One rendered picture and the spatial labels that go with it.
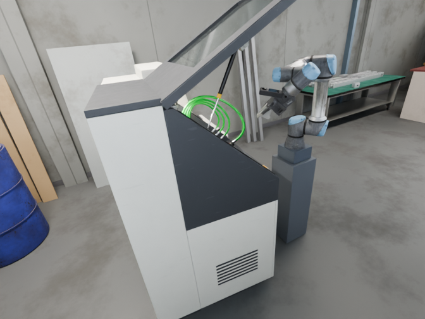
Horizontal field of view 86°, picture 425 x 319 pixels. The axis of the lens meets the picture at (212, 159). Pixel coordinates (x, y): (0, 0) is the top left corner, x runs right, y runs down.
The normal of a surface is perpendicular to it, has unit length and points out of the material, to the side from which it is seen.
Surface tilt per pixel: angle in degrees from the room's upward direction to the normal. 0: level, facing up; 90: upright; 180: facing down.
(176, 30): 90
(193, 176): 90
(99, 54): 81
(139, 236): 90
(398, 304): 0
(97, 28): 90
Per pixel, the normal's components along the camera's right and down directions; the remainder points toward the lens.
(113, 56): 0.44, 0.24
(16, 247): 0.78, 0.22
